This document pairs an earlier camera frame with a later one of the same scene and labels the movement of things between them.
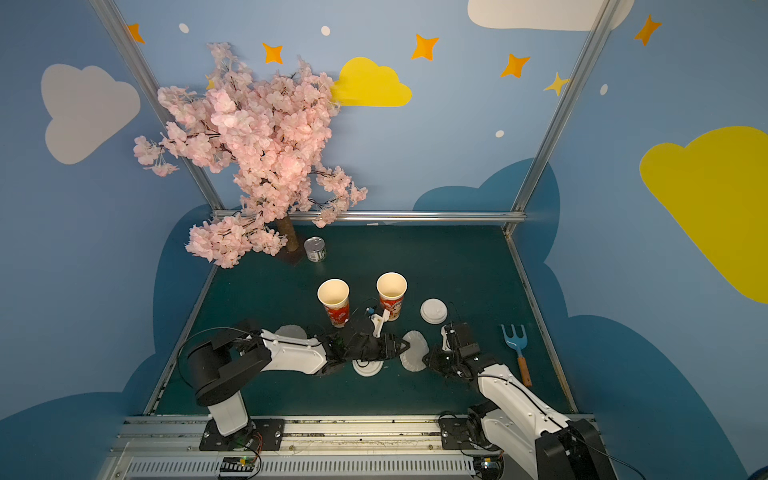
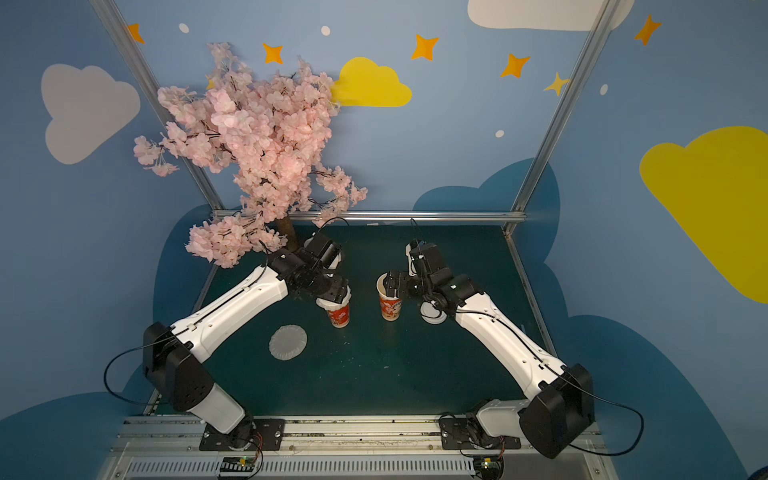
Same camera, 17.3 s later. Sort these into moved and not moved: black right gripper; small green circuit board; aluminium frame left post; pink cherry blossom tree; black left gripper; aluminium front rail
Moved: black right gripper; black left gripper
Not moved: aluminium frame left post; small green circuit board; pink cherry blossom tree; aluminium front rail
